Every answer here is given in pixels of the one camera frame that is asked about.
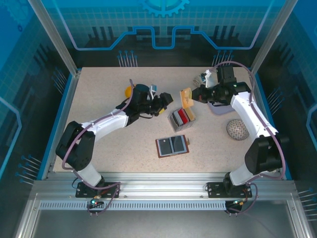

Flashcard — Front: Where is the clear plastic card box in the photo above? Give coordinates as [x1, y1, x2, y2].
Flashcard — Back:
[167, 107, 197, 132]

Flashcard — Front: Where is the brown leather card holder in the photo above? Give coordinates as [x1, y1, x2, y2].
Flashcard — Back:
[155, 134, 191, 160]

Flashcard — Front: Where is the red credit card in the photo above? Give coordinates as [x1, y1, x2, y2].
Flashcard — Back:
[178, 109, 190, 124]

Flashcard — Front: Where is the lilac placemat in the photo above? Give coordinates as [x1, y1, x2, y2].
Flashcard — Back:
[206, 102, 233, 116]

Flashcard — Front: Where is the orange bowl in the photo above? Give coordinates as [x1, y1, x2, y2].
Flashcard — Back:
[124, 85, 136, 99]

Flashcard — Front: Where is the patterned upturned bowl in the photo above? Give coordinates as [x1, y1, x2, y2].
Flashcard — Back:
[226, 119, 250, 141]

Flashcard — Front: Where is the small circuit board green LED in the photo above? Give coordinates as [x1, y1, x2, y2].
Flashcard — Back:
[232, 198, 248, 208]
[90, 195, 104, 207]

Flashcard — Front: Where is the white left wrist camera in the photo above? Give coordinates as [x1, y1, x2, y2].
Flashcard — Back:
[148, 85, 159, 100]

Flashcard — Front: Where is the aluminium right side rail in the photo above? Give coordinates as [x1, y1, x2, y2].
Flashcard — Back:
[247, 66, 293, 180]

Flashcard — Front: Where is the aluminium rail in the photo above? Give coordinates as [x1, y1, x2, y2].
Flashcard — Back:
[32, 172, 298, 199]
[247, 66, 293, 180]
[37, 69, 82, 180]

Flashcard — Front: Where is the aluminium right frame post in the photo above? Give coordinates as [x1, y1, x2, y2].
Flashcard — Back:
[249, 0, 299, 75]

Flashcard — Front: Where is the aluminium frame post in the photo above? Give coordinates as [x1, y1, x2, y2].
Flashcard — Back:
[27, 0, 82, 77]
[249, 0, 299, 75]

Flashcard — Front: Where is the aluminium front rail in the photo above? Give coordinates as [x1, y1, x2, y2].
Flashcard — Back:
[32, 172, 298, 199]

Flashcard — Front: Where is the aluminium left side rail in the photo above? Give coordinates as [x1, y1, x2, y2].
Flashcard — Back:
[37, 69, 82, 180]

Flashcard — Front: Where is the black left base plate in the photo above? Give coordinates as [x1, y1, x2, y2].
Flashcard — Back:
[75, 182, 121, 198]

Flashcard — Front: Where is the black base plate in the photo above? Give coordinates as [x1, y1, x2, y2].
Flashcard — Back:
[75, 182, 121, 198]
[207, 182, 253, 198]

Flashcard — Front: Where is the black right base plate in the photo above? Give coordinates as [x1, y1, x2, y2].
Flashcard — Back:
[207, 182, 253, 198]

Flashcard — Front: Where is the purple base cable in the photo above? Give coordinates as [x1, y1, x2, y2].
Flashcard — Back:
[86, 183, 122, 217]
[226, 183, 258, 217]

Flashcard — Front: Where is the slotted cable duct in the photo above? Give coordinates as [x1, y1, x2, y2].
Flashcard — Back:
[39, 201, 227, 211]

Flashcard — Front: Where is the aluminium left frame post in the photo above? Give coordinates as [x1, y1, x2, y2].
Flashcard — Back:
[27, 0, 82, 77]

